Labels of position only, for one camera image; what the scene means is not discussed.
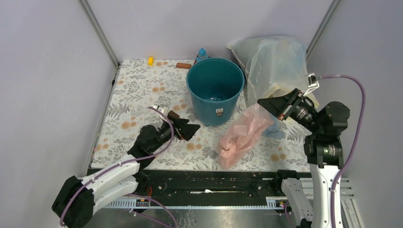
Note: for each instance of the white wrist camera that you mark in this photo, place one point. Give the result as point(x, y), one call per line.
point(161, 110)
point(312, 83)

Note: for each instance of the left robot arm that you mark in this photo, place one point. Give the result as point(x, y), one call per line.
point(80, 198)

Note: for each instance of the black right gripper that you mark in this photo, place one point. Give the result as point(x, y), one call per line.
point(276, 105)

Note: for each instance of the orange-brown wooden block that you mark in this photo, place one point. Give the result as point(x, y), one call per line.
point(183, 65)

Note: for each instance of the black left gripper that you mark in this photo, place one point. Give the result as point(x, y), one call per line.
point(187, 130)

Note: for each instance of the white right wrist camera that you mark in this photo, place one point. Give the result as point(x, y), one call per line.
point(312, 83)

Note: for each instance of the blue plastic trash bag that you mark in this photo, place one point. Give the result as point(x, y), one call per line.
point(276, 130)

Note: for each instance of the pink plastic trash bag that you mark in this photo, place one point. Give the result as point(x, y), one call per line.
point(242, 135)

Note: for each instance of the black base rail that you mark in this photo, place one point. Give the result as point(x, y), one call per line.
point(240, 189)

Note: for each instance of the floral table mat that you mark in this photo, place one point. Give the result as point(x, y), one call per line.
point(139, 86)

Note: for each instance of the yellow toy block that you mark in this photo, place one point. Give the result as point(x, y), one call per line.
point(150, 61)

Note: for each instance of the teal plastic trash bin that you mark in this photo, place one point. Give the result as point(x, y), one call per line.
point(215, 85)

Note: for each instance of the large translucent bag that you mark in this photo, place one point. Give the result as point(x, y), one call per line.
point(273, 66)

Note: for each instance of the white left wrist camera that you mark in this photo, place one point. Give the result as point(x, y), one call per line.
point(161, 110)

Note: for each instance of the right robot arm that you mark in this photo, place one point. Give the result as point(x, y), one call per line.
point(324, 153)

